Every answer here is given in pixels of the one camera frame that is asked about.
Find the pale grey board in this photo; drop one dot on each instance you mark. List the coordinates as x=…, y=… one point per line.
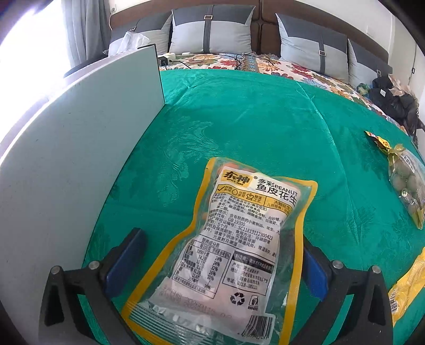
x=76, y=149

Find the floral bed sheet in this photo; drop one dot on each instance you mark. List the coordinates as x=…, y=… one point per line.
x=298, y=71

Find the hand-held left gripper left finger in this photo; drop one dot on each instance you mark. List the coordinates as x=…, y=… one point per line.
x=124, y=267

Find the yellow-bordered clear peanut bag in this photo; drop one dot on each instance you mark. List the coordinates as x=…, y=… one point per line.
x=232, y=252

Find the black jacket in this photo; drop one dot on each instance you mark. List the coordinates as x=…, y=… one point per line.
x=395, y=99

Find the small red yellow packet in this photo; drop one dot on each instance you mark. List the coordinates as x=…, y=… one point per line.
x=380, y=142

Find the green patterned blanket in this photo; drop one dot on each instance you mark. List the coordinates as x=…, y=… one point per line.
x=249, y=112

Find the yellow crinkled snack bag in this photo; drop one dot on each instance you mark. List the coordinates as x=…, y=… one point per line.
x=410, y=288

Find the clear plastic bag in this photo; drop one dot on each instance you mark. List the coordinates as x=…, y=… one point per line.
x=129, y=41

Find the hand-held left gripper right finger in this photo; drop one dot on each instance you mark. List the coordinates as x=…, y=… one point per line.
x=313, y=275

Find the brown padded headboard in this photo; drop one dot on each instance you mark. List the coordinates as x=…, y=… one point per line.
x=264, y=33

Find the grey curtain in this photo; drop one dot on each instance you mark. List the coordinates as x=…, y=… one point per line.
x=88, y=30

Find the white power strip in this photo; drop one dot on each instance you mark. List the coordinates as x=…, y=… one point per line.
x=168, y=58

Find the beige crumpled cloth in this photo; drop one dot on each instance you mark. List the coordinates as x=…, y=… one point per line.
x=400, y=84

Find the gold bag of brown balls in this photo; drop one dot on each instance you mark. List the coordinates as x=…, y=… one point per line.
x=410, y=179

